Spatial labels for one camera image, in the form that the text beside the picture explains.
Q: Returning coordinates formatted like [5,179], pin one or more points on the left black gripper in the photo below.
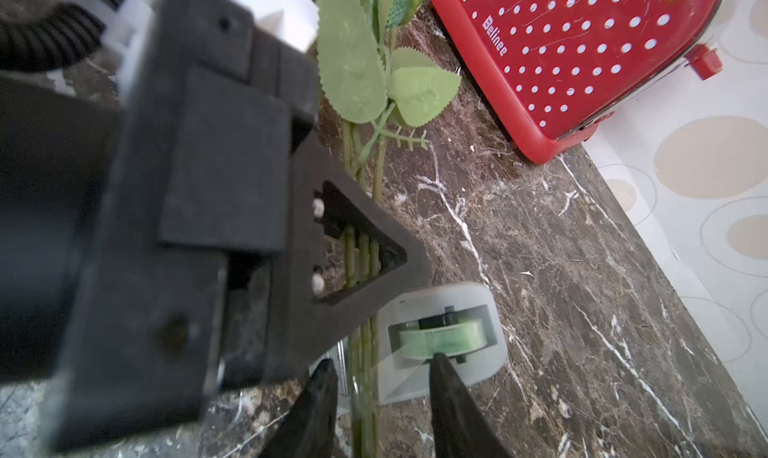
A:
[138,245]

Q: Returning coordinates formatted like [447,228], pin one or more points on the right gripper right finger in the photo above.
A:
[459,429]

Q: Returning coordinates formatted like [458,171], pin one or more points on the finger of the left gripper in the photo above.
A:
[275,325]

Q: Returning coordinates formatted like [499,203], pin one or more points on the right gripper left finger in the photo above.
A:
[308,430]

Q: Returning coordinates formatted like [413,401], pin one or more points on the white tape dispenser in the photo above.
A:
[459,320]

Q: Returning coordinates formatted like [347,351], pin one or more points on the pink rose bouquet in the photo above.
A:
[382,93]

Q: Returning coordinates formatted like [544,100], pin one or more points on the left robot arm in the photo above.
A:
[90,50]

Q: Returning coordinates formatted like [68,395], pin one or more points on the red polka dot toaster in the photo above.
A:
[553,70]

